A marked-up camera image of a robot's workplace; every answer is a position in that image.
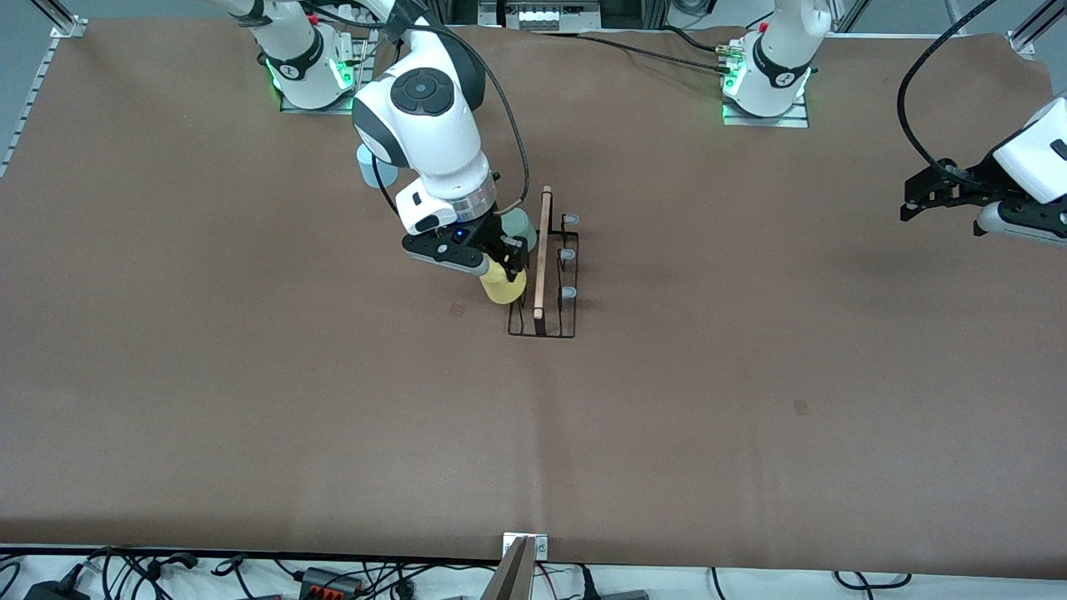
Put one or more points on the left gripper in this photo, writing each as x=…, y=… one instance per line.
x=974, y=185

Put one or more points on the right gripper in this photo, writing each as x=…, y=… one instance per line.
x=492, y=236

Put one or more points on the mint green plastic cup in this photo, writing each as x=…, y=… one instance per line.
x=521, y=223

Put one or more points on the yellow plastic cup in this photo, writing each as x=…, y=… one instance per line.
x=504, y=287

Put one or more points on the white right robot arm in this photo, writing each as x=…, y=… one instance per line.
x=425, y=125

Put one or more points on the light blue plastic cup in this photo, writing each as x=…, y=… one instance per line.
x=367, y=171

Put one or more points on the aluminium corner profile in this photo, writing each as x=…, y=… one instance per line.
x=1038, y=25

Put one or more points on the brown table cover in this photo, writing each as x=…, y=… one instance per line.
x=583, y=433

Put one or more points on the white power strip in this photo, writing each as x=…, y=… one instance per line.
x=539, y=15

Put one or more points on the black and orange connector block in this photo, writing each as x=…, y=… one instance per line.
x=329, y=580

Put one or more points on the black power adapter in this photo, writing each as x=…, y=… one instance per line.
x=54, y=592

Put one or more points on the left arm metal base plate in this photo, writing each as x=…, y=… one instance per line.
x=767, y=121

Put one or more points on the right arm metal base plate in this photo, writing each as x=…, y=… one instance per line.
x=358, y=92

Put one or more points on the small aluminium edge bracket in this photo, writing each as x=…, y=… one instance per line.
x=540, y=546

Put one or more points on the grey wedge-shaped post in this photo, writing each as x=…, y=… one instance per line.
x=510, y=579

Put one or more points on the perforated aluminium rail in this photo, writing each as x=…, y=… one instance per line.
x=33, y=92

